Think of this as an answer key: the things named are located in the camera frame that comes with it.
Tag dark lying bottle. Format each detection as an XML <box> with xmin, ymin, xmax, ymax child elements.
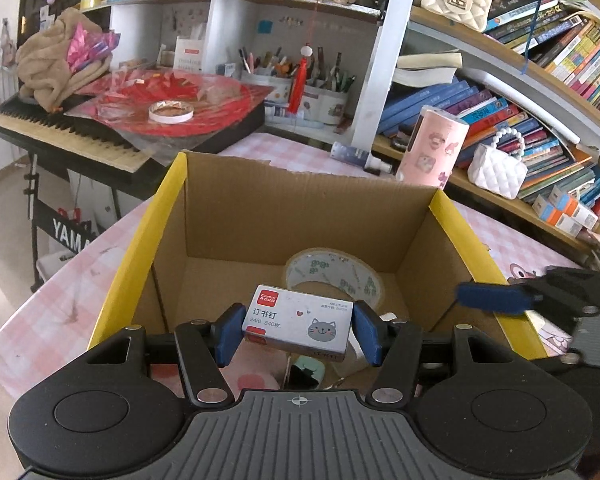
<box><xmin>330</xmin><ymin>141</ymin><xmax>395</xmax><ymax>176</ymax></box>

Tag pink cartoon cylinder container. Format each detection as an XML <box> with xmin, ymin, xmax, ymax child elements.
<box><xmin>395</xmin><ymin>105</ymin><xmax>470</xmax><ymax>191</ymax></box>

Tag black keyboard stand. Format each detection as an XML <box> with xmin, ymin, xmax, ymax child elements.
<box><xmin>22</xmin><ymin>152</ymin><xmax>121</xmax><ymax>293</ymax></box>

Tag white shelf unit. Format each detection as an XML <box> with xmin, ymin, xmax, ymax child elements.
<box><xmin>80</xmin><ymin>0</ymin><xmax>423</xmax><ymax>151</ymax></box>

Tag white tape roll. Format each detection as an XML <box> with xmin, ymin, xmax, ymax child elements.
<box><xmin>147</xmin><ymin>100</ymin><xmax>196</xmax><ymax>124</ymax></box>

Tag white quilted pearl-handle handbag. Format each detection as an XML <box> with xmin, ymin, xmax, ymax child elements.
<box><xmin>467</xmin><ymin>127</ymin><xmax>528</xmax><ymax>200</ymax></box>

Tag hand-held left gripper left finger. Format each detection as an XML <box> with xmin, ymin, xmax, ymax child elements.
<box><xmin>87</xmin><ymin>302</ymin><xmax>248</xmax><ymax>406</ymax></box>

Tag brown plush blanket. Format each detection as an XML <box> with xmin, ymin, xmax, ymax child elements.
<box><xmin>16</xmin><ymin>7</ymin><xmax>113</xmax><ymax>111</ymax></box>

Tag black electronic keyboard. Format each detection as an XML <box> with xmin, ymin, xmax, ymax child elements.
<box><xmin>0</xmin><ymin>92</ymin><xmax>266</xmax><ymax>188</ymax></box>

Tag row of colourful books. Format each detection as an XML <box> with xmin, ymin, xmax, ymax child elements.
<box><xmin>375</xmin><ymin>0</ymin><xmax>600</xmax><ymax>241</ymax></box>

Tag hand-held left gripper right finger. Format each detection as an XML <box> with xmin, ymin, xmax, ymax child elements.
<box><xmin>352</xmin><ymin>300</ymin><xmax>520</xmax><ymax>406</ymax></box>

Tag white red staples box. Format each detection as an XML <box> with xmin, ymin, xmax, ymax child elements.
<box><xmin>241</xmin><ymin>284</ymin><xmax>353</xmax><ymax>362</ymax></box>

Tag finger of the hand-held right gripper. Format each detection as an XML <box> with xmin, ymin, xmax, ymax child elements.
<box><xmin>457</xmin><ymin>267</ymin><xmax>600</xmax><ymax>317</ymax></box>

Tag red plastic sheets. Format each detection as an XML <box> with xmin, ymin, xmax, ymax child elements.
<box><xmin>65</xmin><ymin>67</ymin><xmax>276</xmax><ymax>138</ymax></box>

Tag yellow cardboard box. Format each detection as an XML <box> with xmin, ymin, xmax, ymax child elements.
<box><xmin>86</xmin><ymin>151</ymin><xmax>563</xmax><ymax>401</ymax></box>

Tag red tassel ornament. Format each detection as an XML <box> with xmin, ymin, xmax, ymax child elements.
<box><xmin>287</xmin><ymin>45</ymin><xmax>315</xmax><ymax>115</ymax></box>

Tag open cream book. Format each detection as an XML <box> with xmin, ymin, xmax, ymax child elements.
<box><xmin>392</xmin><ymin>51</ymin><xmax>463</xmax><ymax>87</ymax></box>

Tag pink foil wrappers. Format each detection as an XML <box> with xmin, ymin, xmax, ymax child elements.
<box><xmin>66</xmin><ymin>25</ymin><xmax>115</xmax><ymax>70</ymax></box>

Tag yellow tape roll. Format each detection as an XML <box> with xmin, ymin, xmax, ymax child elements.
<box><xmin>283</xmin><ymin>248</ymin><xmax>385</xmax><ymax>317</ymax></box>

